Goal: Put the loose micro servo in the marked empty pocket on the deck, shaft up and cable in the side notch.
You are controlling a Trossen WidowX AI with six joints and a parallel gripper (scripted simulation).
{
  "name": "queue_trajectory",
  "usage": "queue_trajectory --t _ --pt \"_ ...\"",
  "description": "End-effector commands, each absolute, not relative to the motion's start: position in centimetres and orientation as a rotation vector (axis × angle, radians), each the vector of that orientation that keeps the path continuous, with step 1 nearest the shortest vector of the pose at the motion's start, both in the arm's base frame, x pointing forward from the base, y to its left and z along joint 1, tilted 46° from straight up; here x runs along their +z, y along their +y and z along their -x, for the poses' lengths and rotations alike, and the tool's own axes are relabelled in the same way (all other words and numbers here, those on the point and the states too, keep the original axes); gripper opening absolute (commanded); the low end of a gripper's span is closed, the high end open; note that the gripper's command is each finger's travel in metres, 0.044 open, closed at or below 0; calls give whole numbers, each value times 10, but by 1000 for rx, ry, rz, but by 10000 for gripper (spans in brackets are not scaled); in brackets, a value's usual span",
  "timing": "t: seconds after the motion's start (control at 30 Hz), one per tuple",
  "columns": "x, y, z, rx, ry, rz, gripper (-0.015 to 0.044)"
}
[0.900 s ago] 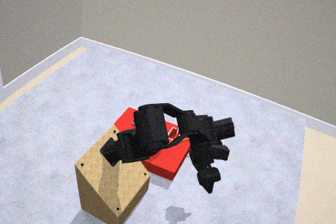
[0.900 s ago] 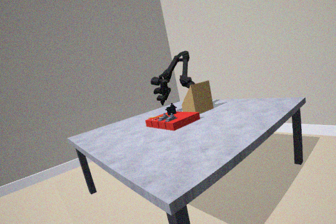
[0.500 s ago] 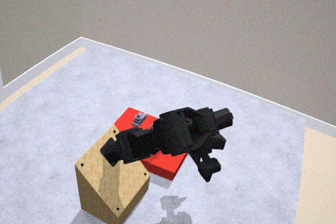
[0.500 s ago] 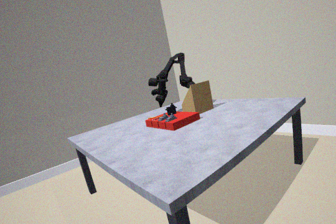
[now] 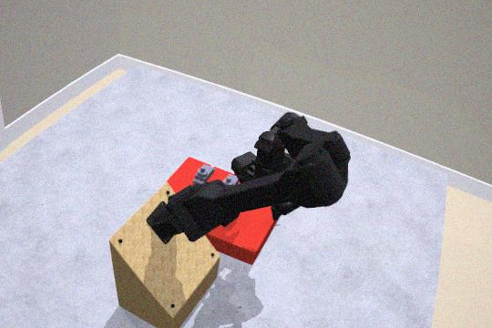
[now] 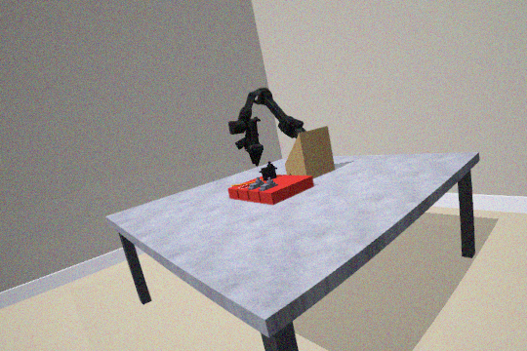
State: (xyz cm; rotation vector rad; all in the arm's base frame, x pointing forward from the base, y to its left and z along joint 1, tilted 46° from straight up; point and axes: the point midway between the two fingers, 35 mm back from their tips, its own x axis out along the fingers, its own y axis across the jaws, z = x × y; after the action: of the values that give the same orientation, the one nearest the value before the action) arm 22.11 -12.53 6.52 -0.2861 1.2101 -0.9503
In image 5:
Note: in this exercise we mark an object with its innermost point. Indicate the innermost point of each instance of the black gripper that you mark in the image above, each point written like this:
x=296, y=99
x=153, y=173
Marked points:
x=246, y=167

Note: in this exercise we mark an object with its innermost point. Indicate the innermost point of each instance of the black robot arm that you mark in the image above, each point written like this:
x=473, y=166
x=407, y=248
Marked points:
x=316, y=176

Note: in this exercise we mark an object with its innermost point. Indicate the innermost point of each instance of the red flat deck plate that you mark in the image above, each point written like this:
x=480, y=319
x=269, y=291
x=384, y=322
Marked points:
x=244, y=237

